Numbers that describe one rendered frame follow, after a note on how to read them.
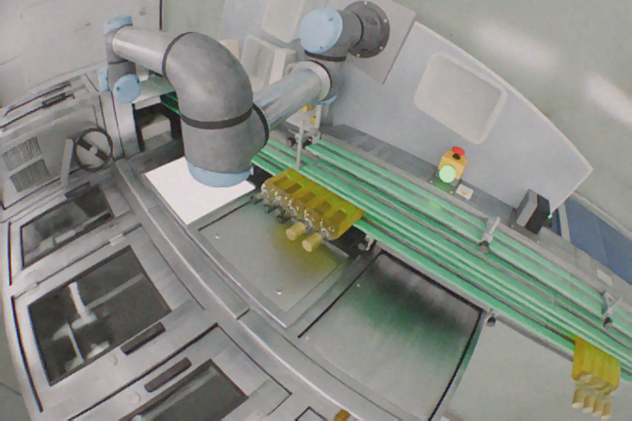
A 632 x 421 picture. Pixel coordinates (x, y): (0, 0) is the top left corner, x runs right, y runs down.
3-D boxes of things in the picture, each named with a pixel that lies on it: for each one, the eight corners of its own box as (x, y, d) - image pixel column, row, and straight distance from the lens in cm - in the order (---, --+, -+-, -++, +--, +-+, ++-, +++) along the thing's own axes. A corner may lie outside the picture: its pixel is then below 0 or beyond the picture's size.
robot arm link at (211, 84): (209, 49, 33) (92, 23, 77) (211, 131, 37) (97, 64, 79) (275, 34, 41) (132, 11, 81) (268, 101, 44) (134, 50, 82)
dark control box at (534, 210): (516, 209, 90) (514, 223, 83) (529, 187, 87) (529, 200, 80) (537, 221, 92) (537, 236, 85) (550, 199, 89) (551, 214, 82)
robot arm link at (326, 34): (366, 15, 79) (335, 13, 68) (355, 59, 81) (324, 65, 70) (331, 5, 85) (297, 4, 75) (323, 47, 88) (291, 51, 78)
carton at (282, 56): (276, 101, 122) (266, 103, 118) (286, 47, 114) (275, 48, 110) (286, 106, 119) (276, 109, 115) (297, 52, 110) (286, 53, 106)
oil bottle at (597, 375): (584, 335, 109) (575, 411, 95) (595, 326, 107) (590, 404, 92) (593, 341, 113) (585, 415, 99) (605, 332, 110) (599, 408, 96)
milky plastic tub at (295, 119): (296, 114, 114) (281, 119, 109) (302, 60, 108) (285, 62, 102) (331, 129, 105) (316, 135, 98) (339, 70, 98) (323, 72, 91)
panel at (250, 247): (204, 152, 141) (142, 179, 131) (203, 147, 140) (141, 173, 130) (359, 261, 92) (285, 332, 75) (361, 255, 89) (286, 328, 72)
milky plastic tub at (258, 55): (252, 75, 135) (237, 78, 130) (262, 31, 127) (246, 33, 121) (276, 93, 124) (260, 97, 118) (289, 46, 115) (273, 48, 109)
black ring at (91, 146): (116, 158, 151) (80, 174, 150) (106, 118, 143) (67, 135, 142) (118, 162, 146) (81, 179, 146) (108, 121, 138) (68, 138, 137)
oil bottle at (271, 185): (303, 172, 103) (259, 196, 90) (305, 159, 100) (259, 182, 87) (315, 179, 100) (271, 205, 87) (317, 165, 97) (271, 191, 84)
